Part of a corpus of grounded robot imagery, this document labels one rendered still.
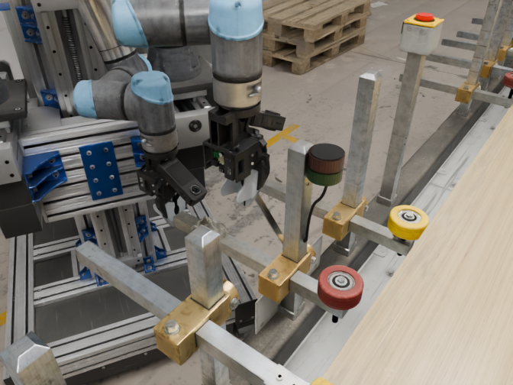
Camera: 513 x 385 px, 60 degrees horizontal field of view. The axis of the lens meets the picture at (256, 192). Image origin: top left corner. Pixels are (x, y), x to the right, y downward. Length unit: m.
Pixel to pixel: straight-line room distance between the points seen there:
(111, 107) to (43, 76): 0.54
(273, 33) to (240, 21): 3.64
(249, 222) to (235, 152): 1.66
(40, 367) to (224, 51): 0.44
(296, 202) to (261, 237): 1.47
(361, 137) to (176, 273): 1.07
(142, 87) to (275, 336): 0.57
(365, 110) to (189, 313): 0.54
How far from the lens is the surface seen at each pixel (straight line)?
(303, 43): 4.12
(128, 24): 0.75
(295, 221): 0.84
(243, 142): 0.73
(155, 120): 0.90
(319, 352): 1.08
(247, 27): 0.64
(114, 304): 1.77
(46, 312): 1.83
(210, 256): 0.62
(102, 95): 0.93
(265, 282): 0.87
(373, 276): 1.26
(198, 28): 0.74
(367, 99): 0.95
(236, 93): 0.67
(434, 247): 0.95
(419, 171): 1.56
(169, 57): 1.24
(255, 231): 2.30
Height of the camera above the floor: 1.50
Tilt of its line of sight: 36 degrees down
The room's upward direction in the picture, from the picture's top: straight up
